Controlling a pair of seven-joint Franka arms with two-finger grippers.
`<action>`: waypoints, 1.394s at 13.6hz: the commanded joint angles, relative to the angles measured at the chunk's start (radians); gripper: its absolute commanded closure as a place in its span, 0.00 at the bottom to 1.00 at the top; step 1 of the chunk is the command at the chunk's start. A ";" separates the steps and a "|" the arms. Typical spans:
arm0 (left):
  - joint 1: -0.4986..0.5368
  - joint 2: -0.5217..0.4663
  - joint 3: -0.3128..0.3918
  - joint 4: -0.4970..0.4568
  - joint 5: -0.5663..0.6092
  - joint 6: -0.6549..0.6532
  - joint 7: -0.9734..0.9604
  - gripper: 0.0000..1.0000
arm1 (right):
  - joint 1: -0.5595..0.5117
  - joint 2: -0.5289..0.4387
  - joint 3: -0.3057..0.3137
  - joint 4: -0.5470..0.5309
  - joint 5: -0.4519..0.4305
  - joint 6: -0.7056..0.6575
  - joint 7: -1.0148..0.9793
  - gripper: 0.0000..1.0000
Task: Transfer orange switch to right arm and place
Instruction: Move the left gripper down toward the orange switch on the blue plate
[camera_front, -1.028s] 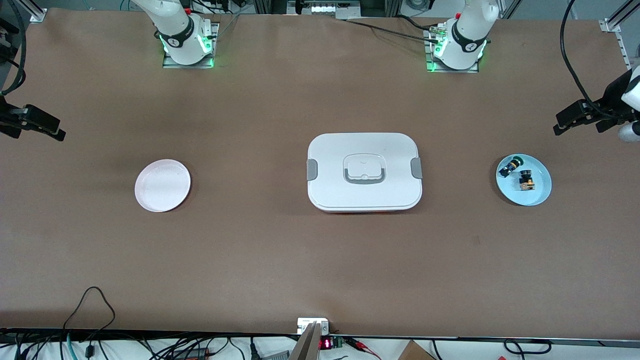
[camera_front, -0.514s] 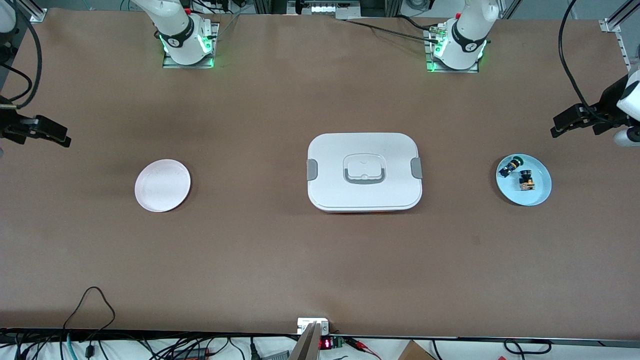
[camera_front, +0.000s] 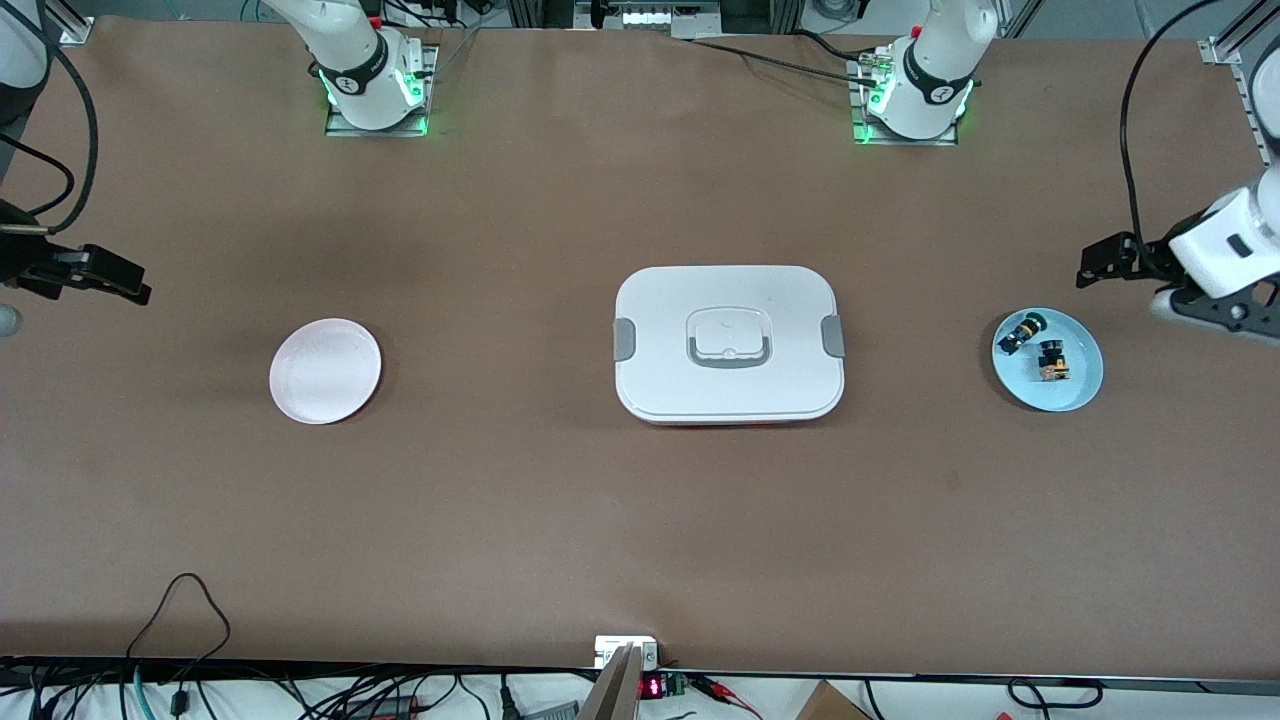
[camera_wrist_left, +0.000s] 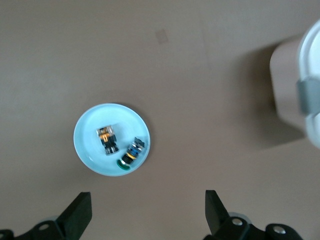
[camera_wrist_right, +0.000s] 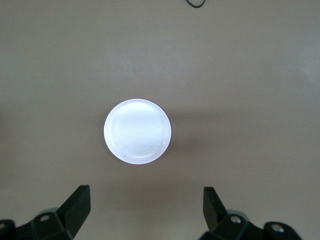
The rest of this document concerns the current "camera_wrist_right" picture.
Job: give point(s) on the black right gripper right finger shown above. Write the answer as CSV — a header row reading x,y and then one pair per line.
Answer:
x,y
217,215

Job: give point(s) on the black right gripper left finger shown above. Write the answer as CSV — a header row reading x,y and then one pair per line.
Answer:
x,y
72,212

